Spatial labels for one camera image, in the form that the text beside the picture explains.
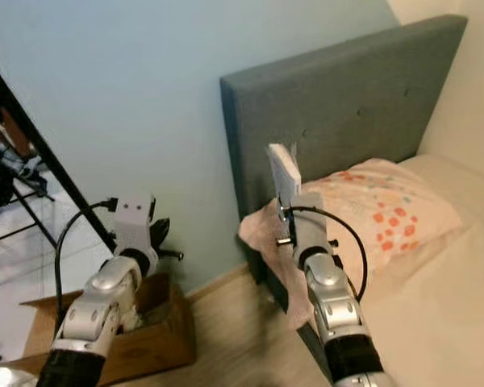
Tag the white paperback book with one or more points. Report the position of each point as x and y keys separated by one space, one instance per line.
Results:
x=284 y=177

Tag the pink pillow with orange dots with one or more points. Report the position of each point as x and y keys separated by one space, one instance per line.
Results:
x=395 y=210

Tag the crumpled clear plastic rubbish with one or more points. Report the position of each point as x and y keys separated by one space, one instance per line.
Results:
x=145 y=314

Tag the brown cardboard box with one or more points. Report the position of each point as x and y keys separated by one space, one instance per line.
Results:
x=169 y=355

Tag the grey-green upholstered headboard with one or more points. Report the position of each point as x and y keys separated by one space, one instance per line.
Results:
x=339 y=97

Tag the bed with beige sheet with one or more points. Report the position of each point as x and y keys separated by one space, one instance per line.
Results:
x=452 y=274

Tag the person with bare legs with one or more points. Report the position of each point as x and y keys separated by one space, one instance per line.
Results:
x=4 y=133

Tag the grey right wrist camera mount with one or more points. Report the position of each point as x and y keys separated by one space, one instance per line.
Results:
x=310 y=226

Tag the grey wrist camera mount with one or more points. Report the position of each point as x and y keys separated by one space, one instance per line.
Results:
x=310 y=226
x=135 y=226

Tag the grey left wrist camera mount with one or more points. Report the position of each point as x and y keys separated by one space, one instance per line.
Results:
x=135 y=226

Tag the black door frame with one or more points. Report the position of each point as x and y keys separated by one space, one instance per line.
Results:
x=48 y=155

